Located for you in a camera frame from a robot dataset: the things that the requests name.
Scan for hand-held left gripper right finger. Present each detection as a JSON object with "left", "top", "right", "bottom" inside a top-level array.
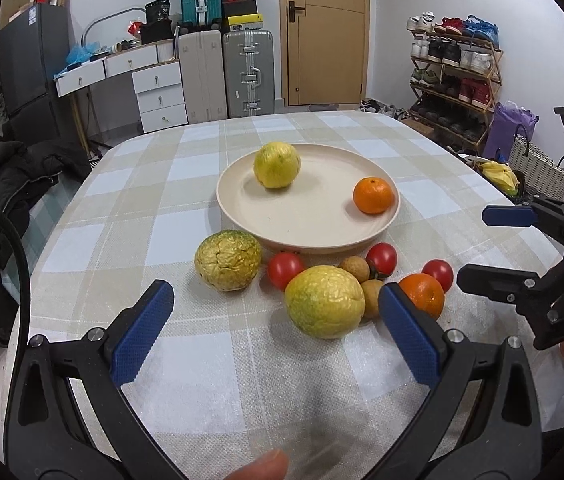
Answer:
[{"left": 369, "top": 282, "right": 545, "bottom": 480}]

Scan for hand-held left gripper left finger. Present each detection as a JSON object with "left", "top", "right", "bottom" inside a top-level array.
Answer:
[{"left": 4, "top": 280, "right": 187, "bottom": 480}]

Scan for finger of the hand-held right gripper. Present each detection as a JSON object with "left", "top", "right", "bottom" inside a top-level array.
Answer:
[
  {"left": 456, "top": 263, "right": 546, "bottom": 307},
  {"left": 482, "top": 197, "right": 564, "bottom": 252}
]

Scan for plain orange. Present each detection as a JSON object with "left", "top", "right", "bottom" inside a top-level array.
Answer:
[{"left": 398, "top": 273, "right": 446, "bottom": 320}]

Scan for brown longan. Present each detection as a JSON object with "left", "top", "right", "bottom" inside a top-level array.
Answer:
[
  {"left": 360, "top": 280, "right": 387, "bottom": 319},
  {"left": 338, "top": 256, "right": 375, "bottom": 283}
]

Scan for red cherry tomato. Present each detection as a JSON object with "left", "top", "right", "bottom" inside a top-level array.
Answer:
[
  {"left": 422, "top": 259, "right": 455, "bottom": 293},
  {"left": 267, "top": 252, "right": 305, "bottom": 291},
  {"left": 365, "top": 242, "right": 397, "bottom": 278}
]

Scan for large yellow wrinkled passion fruit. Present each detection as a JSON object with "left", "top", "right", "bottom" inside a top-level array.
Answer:
[{"left": 284, "top": 265, "right": 365, "bottom": 340}]

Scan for green-yellow wrinkled passion fruit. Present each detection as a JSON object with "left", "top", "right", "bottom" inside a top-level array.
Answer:
[{"left": 194, "top": 229, "right": 263, "bottom": 292}]

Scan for cream round plate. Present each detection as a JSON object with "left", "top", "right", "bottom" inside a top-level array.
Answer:
[{"left": 216, "top": 142, "right": 401, "bottom": 256}]

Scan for person's left hand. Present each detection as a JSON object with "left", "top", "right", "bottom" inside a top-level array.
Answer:
[{"left": 222, "top": 448, "right": 290, "bottom": 480}]

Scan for bunch of bananas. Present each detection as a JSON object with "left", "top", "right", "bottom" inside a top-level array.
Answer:
[{"left": 479, "top": 160, "right": 520, "bottom": 196}]

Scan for white woven basket bag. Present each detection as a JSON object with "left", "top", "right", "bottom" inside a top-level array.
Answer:
[{"left": 508, "top": 125, "right": 564, "bottom": 203}]

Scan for purple bag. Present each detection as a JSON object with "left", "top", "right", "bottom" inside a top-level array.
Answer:
[{"left": 484, "top": 101, "right": 540, "bottom": 161}]

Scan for orange with green stem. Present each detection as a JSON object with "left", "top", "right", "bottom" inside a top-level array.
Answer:
[{"left": 353, "top": 177, "right": 395, "bottom": 216}]

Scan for wooden shoe rack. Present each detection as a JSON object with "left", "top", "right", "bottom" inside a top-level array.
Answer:
[{"left": 407, "top": 12, "right": 505, "bottom": 153}]

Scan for rows of racked shoes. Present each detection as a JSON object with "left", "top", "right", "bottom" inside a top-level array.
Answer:
[{"left": 407, "top": 11, "right": 502, "bottom": 143}]

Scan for loose sneakers group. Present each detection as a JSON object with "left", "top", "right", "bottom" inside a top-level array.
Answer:
[{"left": 359, "top": 99, "right": 407, "bottom": 121}]

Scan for white desk with drawers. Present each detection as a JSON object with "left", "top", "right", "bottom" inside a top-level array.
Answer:
[{"left": 54, "top": 40, "right": 187, "bottom": 133}]

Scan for wooden door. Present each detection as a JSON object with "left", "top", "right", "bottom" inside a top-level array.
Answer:
[{"left": 279, "top": 0, "right": 370, "bottom": 107}]

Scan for beige suitcase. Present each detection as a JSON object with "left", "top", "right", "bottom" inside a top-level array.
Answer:
[{"left": 177, "top": 30, "right": 227, "bottom": 125}]

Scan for silver suitcase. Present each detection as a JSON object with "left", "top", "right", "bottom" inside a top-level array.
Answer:
[{"left": 222, "top": 29, "right": 276, "bottom": 118}]

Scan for blue plastic bag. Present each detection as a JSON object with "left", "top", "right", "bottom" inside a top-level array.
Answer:
[{"left": 64, "top": 42, "right": 108, "bottom": 73}]

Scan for black refrigerator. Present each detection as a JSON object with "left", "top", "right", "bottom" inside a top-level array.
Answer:
[{"left": 0, "top": 2, "right": 75, "bottom": 146}]

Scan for black bag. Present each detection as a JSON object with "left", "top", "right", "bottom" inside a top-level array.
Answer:
[{"left": 144, "top": 0, "right": 173, "bottom": 44}]

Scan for grey curved metal tube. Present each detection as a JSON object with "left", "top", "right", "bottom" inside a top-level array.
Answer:
[{"left": 82, "top": 7, "right": 147, "bottom": 48}]

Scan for yellow white shoe box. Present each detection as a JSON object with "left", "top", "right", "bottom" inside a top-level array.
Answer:
[{"left": 227, "top": 13, "right": 264, "bottom": 31}]

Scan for black shoe box red logo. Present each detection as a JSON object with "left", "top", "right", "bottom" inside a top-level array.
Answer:
[{"left": 221, "top": 0, "right": 254, "bottom": 17}]

